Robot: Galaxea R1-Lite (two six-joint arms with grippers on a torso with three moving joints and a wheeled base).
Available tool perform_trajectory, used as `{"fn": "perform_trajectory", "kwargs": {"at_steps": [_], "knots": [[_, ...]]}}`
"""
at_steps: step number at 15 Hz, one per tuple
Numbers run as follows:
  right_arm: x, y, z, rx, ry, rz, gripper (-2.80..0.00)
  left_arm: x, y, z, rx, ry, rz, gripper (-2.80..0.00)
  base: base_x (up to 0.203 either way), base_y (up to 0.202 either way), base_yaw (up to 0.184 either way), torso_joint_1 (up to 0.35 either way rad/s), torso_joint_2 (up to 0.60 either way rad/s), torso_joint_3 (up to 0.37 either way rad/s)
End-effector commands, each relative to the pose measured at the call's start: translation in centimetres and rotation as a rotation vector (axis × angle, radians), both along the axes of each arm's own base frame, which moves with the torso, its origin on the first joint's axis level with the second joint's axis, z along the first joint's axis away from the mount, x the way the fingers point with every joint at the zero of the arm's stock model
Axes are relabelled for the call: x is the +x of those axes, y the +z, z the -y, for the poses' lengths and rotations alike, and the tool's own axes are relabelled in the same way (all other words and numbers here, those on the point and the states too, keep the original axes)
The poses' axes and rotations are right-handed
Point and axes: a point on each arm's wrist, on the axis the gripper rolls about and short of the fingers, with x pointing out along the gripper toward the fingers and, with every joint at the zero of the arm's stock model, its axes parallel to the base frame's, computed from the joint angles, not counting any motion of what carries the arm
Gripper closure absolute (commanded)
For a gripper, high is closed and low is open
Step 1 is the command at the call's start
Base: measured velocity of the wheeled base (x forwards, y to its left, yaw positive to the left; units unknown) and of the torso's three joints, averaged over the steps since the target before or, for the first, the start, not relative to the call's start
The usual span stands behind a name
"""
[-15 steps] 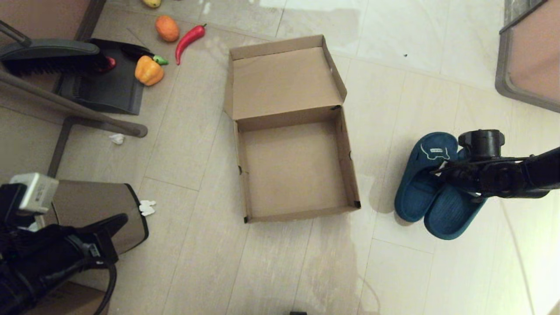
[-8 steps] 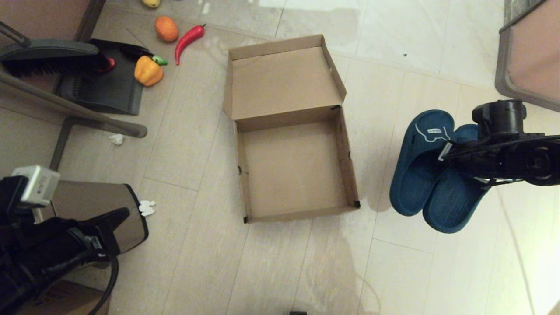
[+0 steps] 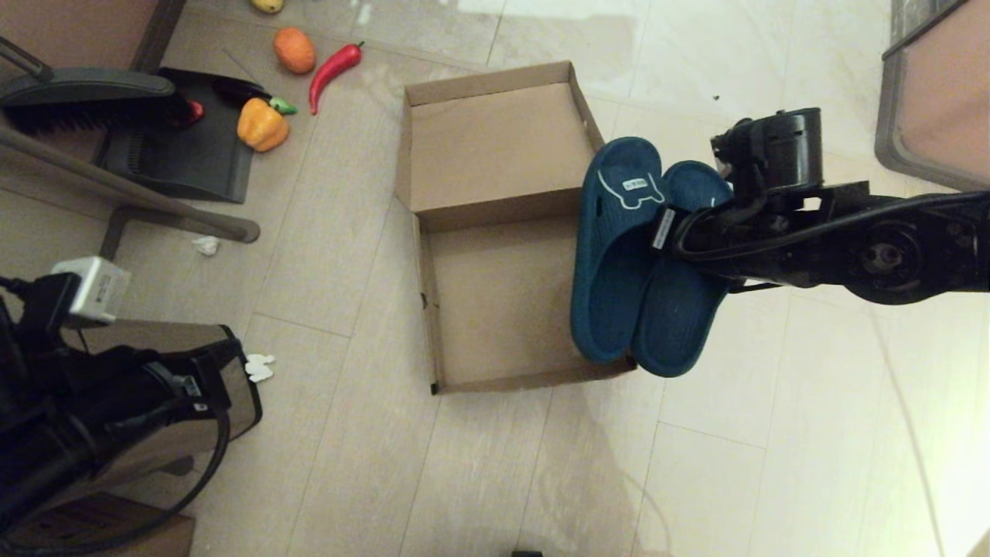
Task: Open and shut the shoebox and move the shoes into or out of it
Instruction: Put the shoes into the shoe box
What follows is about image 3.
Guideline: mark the red toy chili pepper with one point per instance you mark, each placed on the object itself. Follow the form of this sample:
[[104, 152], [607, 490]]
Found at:
[[332, 71]]

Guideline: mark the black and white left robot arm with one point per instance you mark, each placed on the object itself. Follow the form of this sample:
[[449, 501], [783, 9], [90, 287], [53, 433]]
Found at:
[[62, 418]]

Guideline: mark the brown table with grey rim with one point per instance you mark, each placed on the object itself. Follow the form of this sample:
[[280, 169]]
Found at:
[[943, 93]]

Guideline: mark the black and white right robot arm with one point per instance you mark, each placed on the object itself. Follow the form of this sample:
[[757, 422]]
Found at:
[[889, 255]]

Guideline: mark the black plastic dustpan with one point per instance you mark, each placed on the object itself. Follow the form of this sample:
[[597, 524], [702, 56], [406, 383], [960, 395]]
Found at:
[[186, 162]]

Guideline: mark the dark blue dog-print slipper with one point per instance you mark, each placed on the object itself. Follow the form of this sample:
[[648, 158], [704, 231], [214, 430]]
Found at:
[[681, 325], [611, 294]]

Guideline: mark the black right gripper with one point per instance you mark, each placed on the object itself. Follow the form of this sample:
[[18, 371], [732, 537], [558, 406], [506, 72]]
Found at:
[[781, 151]]

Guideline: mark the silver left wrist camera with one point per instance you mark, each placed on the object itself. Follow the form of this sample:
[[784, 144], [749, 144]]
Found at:
[[97, 288]]

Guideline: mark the crumpled white tissue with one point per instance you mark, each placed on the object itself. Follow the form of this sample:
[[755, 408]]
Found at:
[[261, 370], [207, 246]]

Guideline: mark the small red toy fruit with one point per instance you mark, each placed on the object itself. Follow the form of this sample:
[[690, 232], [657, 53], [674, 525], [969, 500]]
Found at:
[[193, 114]]

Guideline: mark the brown furniture panel dark edge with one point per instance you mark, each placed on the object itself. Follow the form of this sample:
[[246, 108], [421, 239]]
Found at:
[[77, 31]]

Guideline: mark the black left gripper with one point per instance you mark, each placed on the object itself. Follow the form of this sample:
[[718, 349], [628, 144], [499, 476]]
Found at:
[[193, 383]]

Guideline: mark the brown cardboard shoe box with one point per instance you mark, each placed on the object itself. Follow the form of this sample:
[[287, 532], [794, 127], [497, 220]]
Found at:
[[495, 309]]

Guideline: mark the dark toy eggplant green stem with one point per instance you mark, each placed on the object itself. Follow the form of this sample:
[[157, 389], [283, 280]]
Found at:
[[238, 91]]

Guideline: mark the brown metal furniture frame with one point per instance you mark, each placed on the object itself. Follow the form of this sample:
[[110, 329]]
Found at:
[[155, 205]]

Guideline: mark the black broom with grey head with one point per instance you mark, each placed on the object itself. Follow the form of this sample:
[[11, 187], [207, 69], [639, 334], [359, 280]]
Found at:
[[93, 87]]

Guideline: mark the yellow toy fruit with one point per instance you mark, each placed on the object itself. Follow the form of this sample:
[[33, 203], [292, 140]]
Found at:
[[267, 5]]

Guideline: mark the brown trash bin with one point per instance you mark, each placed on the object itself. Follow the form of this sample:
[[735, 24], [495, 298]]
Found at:
[[244, 394]]

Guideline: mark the orange toy bell pepper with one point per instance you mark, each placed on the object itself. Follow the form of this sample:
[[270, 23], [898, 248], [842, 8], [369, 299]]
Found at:
[[263, 127]]

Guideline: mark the orange toy fruit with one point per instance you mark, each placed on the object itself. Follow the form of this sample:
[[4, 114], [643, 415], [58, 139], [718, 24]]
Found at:
[[295, 50]]

